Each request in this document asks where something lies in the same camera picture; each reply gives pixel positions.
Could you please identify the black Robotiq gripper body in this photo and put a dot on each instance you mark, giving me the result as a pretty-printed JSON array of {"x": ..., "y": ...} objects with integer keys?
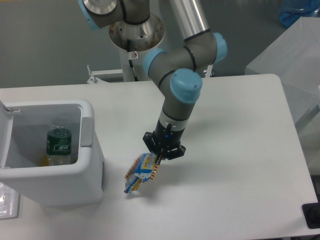
[{"x": 167, "y": 138}]

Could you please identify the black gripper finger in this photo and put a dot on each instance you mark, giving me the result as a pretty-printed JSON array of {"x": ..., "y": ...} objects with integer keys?
[
  {"x": 152, "y": 144},
  {"x": 174, "y": 153}
]

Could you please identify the blue snack wrapper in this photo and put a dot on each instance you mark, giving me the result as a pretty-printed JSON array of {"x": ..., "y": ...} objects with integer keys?
[{"x": 142, "y": 170}]

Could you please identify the clear bottle green label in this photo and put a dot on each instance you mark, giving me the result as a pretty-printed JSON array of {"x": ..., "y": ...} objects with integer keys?
[{"x": 58, "y": 145}]

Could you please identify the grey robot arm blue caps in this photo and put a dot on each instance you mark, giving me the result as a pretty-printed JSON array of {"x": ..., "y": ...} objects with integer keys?
[{"x": 181, "y": 88}]

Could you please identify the yellow trash inside can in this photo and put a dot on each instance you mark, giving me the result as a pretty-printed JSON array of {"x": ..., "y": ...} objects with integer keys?
[{"x": 44, "y": 162}]

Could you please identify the white plastic trash can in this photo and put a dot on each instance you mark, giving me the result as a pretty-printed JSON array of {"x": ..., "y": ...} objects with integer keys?
[{"x": 23, "y": 129}]

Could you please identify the black device at table edge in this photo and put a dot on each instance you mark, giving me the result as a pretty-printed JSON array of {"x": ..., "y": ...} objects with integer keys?
[{"x": 311, "y": 212}]

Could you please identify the clear plastic bag corner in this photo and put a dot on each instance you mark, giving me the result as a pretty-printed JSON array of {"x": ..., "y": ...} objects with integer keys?
[{"x": 9, "y": 202}]

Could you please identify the blue water jug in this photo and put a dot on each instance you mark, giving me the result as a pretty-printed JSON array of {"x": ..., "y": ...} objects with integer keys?
[{"x": 291, "y": 10}]

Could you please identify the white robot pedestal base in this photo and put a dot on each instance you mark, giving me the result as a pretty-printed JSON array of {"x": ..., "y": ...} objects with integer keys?
[{"x": 135, "y": 65}]

